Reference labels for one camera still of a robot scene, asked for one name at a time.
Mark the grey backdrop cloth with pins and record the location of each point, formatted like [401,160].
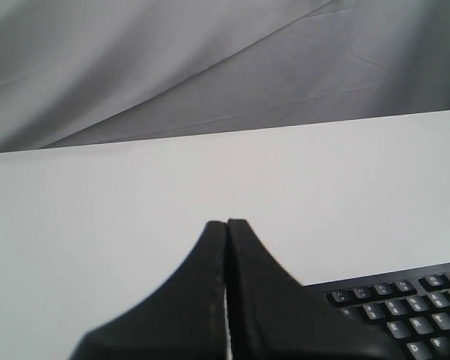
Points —
[77,73]

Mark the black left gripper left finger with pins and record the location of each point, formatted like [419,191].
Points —
[183,319]

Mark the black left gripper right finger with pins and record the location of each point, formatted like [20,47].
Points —
[272,316]

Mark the black acer keyboard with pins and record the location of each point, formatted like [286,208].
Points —
[411,306]

